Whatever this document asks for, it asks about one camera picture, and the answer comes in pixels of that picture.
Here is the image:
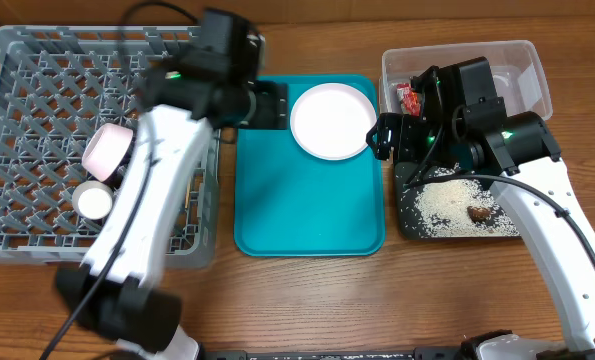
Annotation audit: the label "red sauce packet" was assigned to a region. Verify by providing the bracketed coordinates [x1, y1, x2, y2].
[396, 83, 423, 116]

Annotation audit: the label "large white plate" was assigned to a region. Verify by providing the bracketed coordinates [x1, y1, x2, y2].
[290, 83, 377, 161]

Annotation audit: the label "white rice leftovers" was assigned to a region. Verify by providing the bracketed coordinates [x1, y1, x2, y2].
[401, 168, 521, 238]

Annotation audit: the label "brown food chunk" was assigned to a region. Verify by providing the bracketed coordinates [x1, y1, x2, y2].
[467, 206, 492, 223]

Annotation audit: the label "pink bowl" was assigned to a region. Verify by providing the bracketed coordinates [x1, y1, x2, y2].
[82, 123, 133, 182]

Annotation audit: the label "white paper cup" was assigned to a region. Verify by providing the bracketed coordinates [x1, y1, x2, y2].
[72, 181, 113, 220]

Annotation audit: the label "wooden chopstick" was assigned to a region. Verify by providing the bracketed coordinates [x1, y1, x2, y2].
[184, 177, 192, 210]

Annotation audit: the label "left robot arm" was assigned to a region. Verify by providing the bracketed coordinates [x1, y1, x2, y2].
[55, 8, 288, 359]

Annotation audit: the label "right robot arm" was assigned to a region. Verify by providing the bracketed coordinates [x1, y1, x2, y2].
[366, 57, 595, 359]

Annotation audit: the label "grey dishwasher rack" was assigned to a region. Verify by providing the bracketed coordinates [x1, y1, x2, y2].
[0, 26, 197, 264]

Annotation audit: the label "black plastic tray bin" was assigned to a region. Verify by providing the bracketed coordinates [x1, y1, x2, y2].
[392, 162, 523, 240]

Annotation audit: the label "teal serving tray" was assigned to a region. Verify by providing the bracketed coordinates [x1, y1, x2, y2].
[233, 73, 387, 258]

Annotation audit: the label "clear plastic bin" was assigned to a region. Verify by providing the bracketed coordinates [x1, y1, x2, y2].
[379, 40, 553, 120]

